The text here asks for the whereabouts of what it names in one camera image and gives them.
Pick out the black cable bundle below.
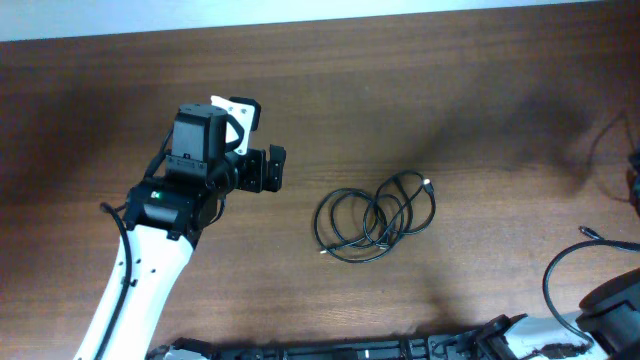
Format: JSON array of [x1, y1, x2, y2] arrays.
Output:
[[312, 169, 437, 265]]

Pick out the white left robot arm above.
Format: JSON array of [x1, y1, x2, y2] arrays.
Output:
[[76, 96, 286, 359]]

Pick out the separated black cable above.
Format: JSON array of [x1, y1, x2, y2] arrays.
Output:
[[577, 109, 636, 242]]

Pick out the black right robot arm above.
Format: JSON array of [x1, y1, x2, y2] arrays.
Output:
[[471, 225, 639, 359]]

